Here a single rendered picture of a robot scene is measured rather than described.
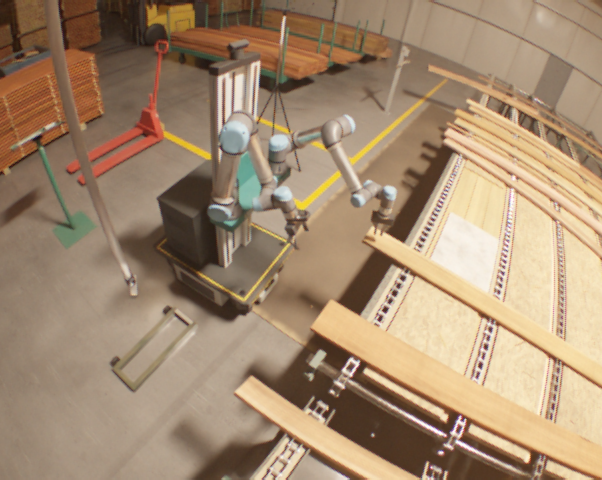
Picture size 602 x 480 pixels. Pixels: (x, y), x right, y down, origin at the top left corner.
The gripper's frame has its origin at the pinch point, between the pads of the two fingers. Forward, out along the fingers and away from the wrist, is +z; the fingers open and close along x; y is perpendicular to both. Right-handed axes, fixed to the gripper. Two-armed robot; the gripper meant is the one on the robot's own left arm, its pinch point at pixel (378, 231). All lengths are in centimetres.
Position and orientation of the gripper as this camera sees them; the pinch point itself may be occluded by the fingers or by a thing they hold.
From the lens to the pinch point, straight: 197.8
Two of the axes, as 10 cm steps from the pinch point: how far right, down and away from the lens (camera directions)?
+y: -2.4, 6.6, -7.1
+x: 9.7, 2.1, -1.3
